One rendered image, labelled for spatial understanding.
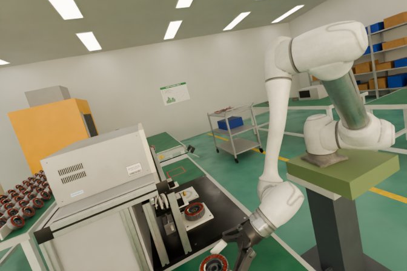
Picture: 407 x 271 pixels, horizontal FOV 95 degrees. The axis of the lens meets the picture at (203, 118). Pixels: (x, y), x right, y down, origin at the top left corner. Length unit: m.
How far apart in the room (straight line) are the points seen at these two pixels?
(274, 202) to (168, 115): 5.77
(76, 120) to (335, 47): 4.39
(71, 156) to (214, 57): 6.48
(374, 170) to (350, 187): 0.18
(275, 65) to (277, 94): 0.11
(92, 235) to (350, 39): 1.05
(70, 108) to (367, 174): 4.49
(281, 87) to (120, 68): 5.90
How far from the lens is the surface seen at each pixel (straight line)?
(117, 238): 0.88
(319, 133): 1.23
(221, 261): 0.88
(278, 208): 0.76
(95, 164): 0.91
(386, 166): 1.35
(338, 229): 1.48
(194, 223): 1.08
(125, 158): 0.89
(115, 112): 6.30
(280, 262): 0.89
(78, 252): 0.91
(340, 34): 0.73
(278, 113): 0.76
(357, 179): 1.17
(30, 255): 2.16
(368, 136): 1.15
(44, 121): 4.73
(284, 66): 0.77
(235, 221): 1.04
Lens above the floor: 1.41
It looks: 8 degrees down
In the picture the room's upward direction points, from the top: 15 degrees counter-clockwise
